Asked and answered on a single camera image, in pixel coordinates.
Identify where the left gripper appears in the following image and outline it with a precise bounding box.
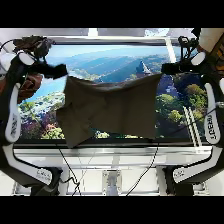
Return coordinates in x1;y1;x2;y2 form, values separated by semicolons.
41;63;70;80

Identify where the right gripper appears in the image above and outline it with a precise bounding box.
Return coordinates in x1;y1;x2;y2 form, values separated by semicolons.
161;62;184;75

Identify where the grey-brown shirt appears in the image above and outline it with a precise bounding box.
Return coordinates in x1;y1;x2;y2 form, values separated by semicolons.
55;72;164;150

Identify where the red-brown garment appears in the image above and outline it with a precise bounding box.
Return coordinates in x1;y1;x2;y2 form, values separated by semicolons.
17;73;45;104

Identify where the dark brown garment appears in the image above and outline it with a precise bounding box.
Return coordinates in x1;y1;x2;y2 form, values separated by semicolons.
13;35;45;53

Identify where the tan garment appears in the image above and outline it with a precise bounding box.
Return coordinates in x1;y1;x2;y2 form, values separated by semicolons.
199;28;224;53

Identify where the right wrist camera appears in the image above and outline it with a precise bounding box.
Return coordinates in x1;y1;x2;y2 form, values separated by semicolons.
177;34;199;56

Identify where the black cable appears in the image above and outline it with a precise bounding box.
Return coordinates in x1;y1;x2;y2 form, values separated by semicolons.
125;142;161;197
53;141;83;197

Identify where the silver frame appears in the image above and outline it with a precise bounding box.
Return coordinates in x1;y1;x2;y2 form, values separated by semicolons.
12;34;214;197

